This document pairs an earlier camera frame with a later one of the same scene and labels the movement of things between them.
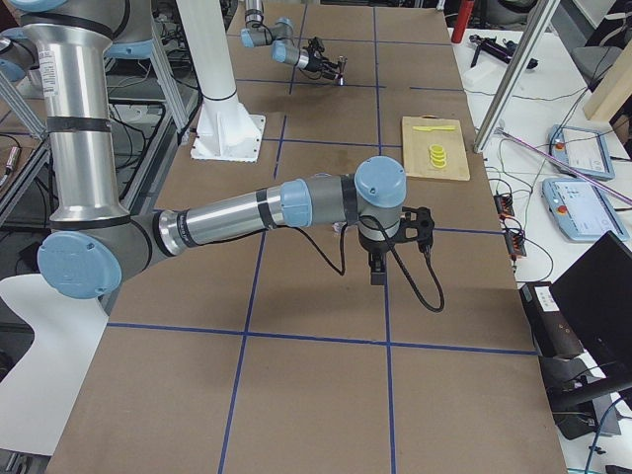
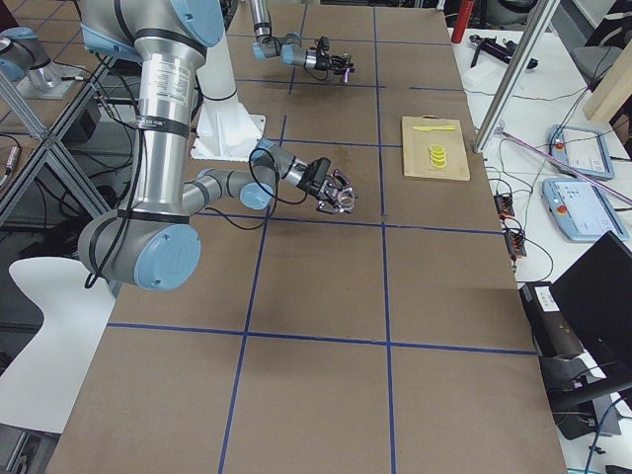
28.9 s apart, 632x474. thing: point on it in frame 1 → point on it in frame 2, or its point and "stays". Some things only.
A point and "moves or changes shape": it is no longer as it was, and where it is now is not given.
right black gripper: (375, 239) → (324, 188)
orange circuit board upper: (505, 204) stays
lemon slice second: (437, 153) stays
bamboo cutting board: (417, 143) stays
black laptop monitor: (595, 296) stays
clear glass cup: (338, 226) moves or changes shape
